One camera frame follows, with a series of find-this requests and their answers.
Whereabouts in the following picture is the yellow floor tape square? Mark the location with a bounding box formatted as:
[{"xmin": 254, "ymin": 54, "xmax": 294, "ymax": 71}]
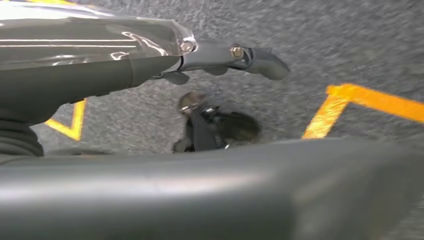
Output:
[
  {"xmin": 43, "ymin": 98, "xmax": 88, "ymax": 142},
  {"xmin": 301, "ymin": 82, "xmax": 424, "ymax": 140}
]

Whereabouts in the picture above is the black left robot foot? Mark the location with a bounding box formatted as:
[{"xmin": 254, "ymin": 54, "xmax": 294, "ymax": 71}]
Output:
[{"xmin": 172, "ymin": 92, "xmax": 263, "ymax": 154}]

